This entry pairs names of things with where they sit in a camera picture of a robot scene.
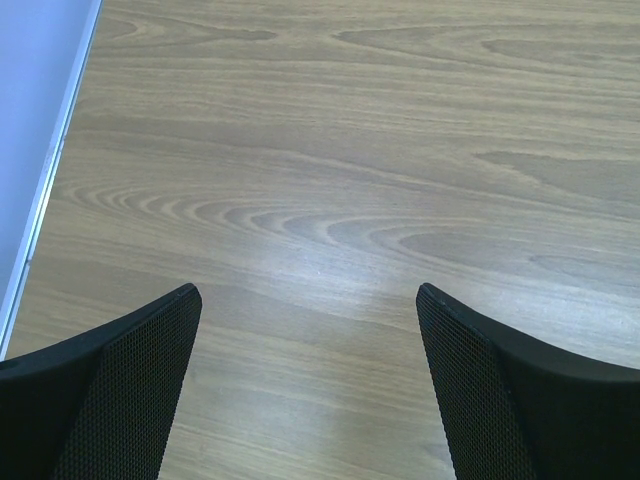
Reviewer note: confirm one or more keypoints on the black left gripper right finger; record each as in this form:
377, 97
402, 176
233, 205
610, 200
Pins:
515, 407

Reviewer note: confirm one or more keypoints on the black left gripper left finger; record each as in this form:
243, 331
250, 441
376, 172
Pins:
100, 405

